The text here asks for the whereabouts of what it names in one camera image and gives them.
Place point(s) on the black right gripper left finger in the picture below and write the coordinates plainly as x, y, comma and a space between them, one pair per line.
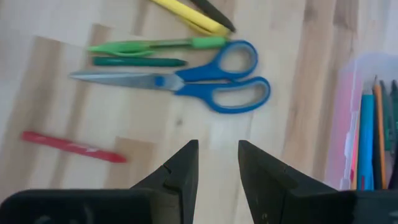
183, 186

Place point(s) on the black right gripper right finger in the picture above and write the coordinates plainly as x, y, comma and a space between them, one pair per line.
267, 193

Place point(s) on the black pen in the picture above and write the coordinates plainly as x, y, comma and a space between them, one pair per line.
376, 171

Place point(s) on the blue marker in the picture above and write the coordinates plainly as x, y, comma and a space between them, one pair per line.
366, 140

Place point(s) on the large pink Madisi marker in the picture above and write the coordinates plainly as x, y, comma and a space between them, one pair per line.
71, 146

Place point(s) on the yellow pencils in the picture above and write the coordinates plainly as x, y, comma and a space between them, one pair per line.
380, 124

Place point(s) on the dark green colored pencil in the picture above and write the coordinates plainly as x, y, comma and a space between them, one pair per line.
387, 124
140, 61

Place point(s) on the light green mechanical pencil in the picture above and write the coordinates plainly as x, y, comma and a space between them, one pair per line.
205, 42

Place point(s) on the teal pen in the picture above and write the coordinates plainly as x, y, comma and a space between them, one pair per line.
395, 109

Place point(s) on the yellow highlighter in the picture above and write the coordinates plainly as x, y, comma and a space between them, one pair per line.
192, 17

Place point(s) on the black marker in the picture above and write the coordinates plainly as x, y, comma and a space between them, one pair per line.
214, 14

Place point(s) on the clear supply box pink lid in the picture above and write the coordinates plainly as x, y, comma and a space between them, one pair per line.
342, 124

